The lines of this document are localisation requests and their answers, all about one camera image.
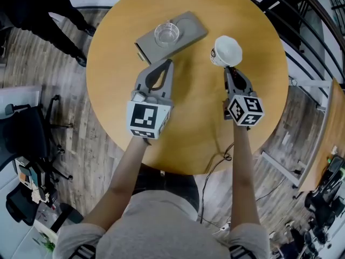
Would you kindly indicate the grey rectangular tray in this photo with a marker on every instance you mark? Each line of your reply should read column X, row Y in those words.
column 194, row 28

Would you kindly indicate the round wooden table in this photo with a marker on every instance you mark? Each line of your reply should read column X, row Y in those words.
column 194, row 112

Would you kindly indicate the black electronic equipment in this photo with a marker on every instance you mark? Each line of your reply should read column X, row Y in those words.
column 334, row 171

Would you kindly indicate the beige crumpled cloth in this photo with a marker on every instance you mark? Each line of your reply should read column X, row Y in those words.
column 39, row 196

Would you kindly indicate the white power strip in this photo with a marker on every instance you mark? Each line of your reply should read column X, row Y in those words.
column 224, row 227

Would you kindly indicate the clear glass cup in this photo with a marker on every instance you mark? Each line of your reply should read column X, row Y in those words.
column 167, row 34

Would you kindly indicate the round white table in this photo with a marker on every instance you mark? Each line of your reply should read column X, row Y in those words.
column 40, row 241

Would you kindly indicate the green plant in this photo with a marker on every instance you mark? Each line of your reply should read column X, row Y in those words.
column 48, row 244

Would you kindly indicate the small white green object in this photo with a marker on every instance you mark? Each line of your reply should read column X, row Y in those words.
column 334, row 150

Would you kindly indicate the black metal railing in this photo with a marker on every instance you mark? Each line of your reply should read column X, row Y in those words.
column 296, row 12

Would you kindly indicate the black office chair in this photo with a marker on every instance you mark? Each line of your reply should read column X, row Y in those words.
column 320, row 209
column 24, row 133

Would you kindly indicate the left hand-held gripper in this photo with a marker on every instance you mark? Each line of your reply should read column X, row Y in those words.
column 143, row 117

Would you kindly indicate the person's grey shirt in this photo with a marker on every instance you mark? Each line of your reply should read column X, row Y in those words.
column 161, row 231

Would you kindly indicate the person's right forearm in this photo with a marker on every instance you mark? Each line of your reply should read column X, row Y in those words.
column 242, row 171

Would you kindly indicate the white desk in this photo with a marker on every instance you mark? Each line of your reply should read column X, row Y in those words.
column 19, row 96

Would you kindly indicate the person's left forearm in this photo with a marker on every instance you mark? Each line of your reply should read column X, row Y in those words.
column 121, row 182

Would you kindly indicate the white storage box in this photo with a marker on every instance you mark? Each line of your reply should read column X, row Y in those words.
column 24, row 175

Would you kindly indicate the rectangular wooden desk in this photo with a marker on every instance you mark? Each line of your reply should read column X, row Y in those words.
column 331, row 123

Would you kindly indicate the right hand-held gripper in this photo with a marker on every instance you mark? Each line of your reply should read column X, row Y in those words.
column 245, row 109

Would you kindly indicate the person's dark trousers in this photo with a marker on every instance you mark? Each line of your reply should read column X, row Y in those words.
column 167, row 182

